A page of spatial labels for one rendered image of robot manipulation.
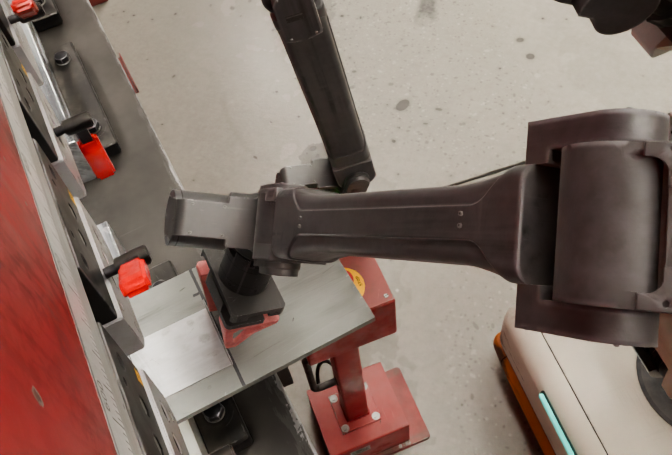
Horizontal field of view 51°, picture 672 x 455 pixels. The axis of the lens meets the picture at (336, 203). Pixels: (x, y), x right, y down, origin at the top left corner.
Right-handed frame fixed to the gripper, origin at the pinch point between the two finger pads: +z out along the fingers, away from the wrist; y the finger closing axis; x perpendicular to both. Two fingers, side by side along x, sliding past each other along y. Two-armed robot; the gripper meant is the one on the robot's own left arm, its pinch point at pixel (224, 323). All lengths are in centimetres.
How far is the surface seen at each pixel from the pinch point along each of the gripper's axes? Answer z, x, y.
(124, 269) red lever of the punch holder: -23.0, -17.6, 7.6
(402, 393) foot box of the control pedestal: 74, 75, -16
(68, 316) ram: -32.3, -25.0, 17.6
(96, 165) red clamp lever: -12.3, -12.7, -15.8
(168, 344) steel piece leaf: 4.2, -5.7, -1.3
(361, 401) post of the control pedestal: 61, 54, -11
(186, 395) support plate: 4.4, -5.8, 5.7
